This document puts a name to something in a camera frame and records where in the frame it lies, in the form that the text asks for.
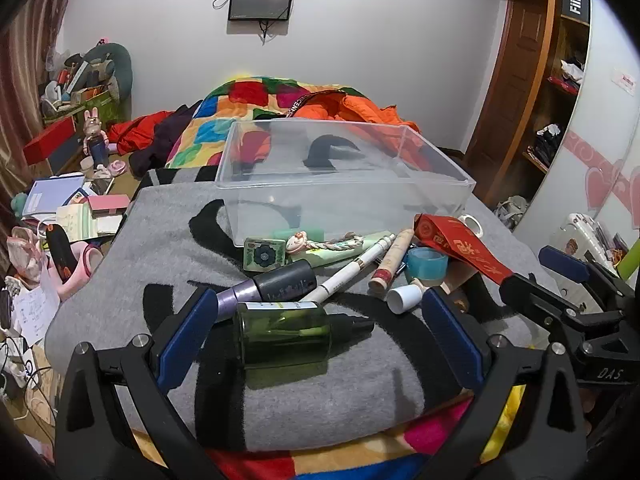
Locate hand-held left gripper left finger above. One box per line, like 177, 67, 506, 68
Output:
52, 287, 222, 480

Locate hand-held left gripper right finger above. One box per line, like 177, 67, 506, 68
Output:
421, 287, 588, 480

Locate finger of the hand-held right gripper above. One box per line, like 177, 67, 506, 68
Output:
499, 272, 588, 333
538, 245, 626, 291

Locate beige squeeze tube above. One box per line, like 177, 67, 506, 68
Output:
386, 259, 480, 316

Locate blue tape roll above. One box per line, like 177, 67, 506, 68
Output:
404, 247, 449, 285

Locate green glass bottle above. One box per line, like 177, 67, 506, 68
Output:
234, 301, 376, 368

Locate white tape roll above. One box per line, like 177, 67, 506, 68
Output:
457, 214, 485, 240

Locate green square compact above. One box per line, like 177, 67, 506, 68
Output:
243, 237, 287, 273

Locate braided rope bracelet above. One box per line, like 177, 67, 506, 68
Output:
286, 230, 363, 255

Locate light green tube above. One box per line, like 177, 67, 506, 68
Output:
300, 230, 396, 268

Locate clear plastic storage box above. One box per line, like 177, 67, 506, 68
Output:
216, 119, 476, 248

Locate white plastic basket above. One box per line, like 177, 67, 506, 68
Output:
562, 212, 618, 271

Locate white sneakers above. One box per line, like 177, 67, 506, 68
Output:
495, 195, 531, 231

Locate grey blanket black print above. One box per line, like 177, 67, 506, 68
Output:
45, 167, 566, 453

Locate beige cosmetic stick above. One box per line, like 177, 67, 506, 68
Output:
368, 228, 416, 298

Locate purple bottle dark cap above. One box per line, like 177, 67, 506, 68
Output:
215, 260, 318, 323

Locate pink round plastic holder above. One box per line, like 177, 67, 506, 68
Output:
55, 242, 106, 301

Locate dark folded clothes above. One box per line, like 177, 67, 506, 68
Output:
532, 124, 563, 161

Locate white pen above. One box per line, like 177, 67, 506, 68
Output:
299, 237, 392, 305

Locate black patterned pouch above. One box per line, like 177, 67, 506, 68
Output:
45, 223, 81, 286

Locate small pink box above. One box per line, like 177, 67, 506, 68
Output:
87, 194, 132, 218

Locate white handwritten paper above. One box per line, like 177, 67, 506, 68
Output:
10, 272, 61, 346

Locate cream paper book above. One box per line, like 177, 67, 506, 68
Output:
55, 202, 123, 241

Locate wooden wardrobe shelves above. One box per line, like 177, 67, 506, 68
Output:
522, 0, 593, 176

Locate white sliding door pink hearts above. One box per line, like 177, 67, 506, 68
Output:
512, 0, 640, 286

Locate pink striped pouch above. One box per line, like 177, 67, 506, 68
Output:
5, 226, 48, 286

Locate brown wooden door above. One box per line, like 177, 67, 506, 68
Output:
462, 0, 556, 181

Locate dark purple garment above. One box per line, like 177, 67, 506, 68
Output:
129, 102, 201, 178

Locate white and red folded clothes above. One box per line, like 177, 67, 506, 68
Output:
547, 57, 586, 96

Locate light blue book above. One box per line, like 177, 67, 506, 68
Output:
22, 172, 86, 218

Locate colourful patchwork quilt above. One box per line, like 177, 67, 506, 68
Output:
125, 76, 526, 480

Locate red jacket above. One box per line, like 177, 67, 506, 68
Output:
107, 110, 176, 157

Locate dark blue flat box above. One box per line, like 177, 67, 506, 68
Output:
47, 132, 88, 176

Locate pink bunny toy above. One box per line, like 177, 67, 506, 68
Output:
81, 109, 110, 166

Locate long red box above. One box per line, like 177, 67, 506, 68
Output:
22, 116, 78, 166

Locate green cardboard box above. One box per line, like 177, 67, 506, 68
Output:
42, 87, 123, 128

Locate orange padded jacket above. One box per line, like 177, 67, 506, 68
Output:
270, 89, 461, 171

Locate black box white print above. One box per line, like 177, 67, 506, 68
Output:
561, 0, 591, 26

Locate grey plush pillow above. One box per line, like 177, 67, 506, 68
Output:
82, 42, 133, 106

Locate heap of assorted toiletries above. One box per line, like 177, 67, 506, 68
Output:
40, 50, 118, 111

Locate brown striped curtain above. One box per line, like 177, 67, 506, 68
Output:
0, 0, 86, 216

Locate small black monitor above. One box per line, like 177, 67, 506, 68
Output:
228, 0, 295, 22

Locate white power cables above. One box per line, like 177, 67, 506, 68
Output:
0, 335, 56, 426

